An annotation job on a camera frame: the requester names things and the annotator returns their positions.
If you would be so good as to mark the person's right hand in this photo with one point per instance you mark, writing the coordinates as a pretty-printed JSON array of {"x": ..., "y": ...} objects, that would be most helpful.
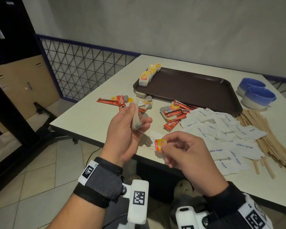
[{"x": 197, "y": 159}]

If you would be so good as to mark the person's left hand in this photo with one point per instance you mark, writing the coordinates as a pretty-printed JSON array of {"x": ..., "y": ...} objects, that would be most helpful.
[{"x": 119, "y": 138}]

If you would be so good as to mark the white tea bag yellow tag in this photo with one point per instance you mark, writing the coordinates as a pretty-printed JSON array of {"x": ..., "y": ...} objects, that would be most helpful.
[{"x": 135, "y": 122}]

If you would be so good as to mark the pile of red coffee sticks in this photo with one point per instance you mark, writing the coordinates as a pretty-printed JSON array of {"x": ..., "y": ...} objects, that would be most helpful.
[{"x": 104, "y": 101}]

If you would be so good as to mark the pile of tea bags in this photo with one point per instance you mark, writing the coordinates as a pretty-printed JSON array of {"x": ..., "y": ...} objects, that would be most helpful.
[{"x": 149, "y": 106}]

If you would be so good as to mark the pile of white sugar packets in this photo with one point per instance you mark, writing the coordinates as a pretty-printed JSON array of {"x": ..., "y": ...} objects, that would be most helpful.
[{"x": 247, "y": 150}]

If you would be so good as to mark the row of tea bags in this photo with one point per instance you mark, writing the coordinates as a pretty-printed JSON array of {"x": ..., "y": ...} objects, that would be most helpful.
[{"x": 143, "y": 82}]

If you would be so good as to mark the dark brown tray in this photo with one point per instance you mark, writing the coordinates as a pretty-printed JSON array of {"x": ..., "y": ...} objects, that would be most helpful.
[{"x": 193, "y": 92}]

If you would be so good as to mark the pile of wooden stir sticks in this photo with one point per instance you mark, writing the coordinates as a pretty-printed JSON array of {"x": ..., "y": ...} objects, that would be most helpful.
[{"x": 274, "y": 145}]

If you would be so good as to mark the person's left forearm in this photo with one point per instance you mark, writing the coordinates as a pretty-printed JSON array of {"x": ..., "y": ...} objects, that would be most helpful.
[{"x": 78, "y": 214}]

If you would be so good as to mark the person's gray sneaker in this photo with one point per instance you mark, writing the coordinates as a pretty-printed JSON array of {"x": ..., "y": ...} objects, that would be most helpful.
[{"x": 182, "y": 187}]

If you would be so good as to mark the black left wrist band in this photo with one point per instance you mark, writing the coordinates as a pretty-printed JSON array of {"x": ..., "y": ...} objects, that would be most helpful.
[{"x": 104, "y": 183}]

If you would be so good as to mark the blue and white mug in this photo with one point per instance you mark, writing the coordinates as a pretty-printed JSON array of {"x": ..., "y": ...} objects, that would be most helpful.
[
  {"x": 250, "y": 82},
  {"x": 258, "y": 95}
]

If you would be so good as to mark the light wooden cabinet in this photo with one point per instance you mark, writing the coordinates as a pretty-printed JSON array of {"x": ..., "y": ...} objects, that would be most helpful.
[{"x": 14, "y": 92}]

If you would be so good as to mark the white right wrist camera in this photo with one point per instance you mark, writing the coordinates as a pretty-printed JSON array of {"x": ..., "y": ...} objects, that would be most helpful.
[{"x": 188, "y": 217}]

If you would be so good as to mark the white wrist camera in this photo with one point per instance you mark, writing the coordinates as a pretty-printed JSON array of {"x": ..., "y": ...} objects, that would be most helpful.
[
  {"x": 188, "y": 217},
  {"x": 138, "y": 212}
]

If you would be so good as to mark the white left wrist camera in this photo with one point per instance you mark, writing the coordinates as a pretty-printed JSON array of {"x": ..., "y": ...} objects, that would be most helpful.
[{"x": 138, "y": 212}]

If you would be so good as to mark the black side table frame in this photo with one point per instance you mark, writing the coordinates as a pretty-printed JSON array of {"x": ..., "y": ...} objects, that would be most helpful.
[{"x": 41, "y": 109}]

